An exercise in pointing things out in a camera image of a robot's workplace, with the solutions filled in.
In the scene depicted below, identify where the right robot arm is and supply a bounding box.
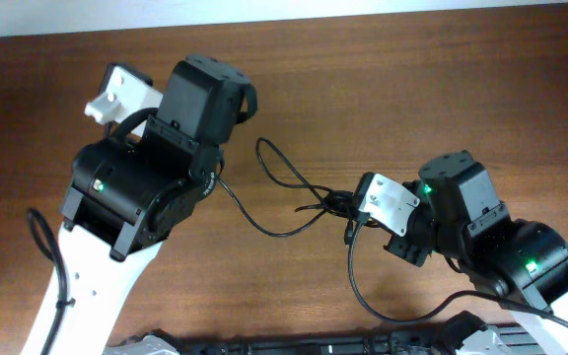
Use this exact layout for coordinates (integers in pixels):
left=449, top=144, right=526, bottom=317
left=375, top=151, right=568, bottom=354

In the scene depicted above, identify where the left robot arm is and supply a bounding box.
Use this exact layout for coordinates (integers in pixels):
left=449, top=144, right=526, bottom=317
left=23, top=54, right=257, bottom=354

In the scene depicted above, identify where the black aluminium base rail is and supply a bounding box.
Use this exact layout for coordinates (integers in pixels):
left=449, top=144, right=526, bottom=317
left=103, top=311, right=545, bottom=355

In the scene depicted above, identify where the left camera cable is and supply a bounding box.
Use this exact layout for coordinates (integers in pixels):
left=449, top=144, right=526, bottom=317
left=26, top=207, right=77, bottom=355

